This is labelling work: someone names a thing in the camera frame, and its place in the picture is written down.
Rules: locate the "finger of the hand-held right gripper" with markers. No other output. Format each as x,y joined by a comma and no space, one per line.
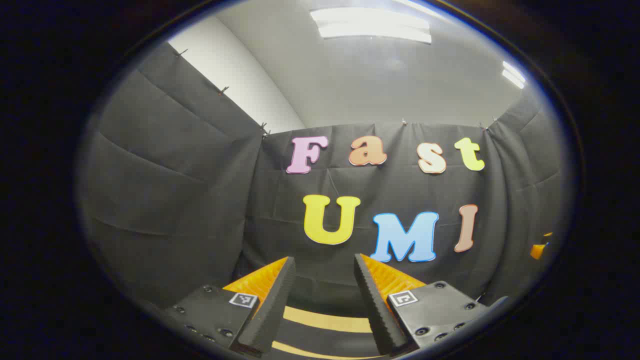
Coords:
538,251

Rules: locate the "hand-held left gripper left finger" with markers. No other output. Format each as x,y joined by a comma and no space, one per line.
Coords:
272,300

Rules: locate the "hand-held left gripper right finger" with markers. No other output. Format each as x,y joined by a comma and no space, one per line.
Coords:
375,300

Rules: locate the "small ceiling light panel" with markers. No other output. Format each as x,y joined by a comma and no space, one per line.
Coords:
514,75

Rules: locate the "long ceiling light panel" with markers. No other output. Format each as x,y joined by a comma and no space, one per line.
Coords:
372,25

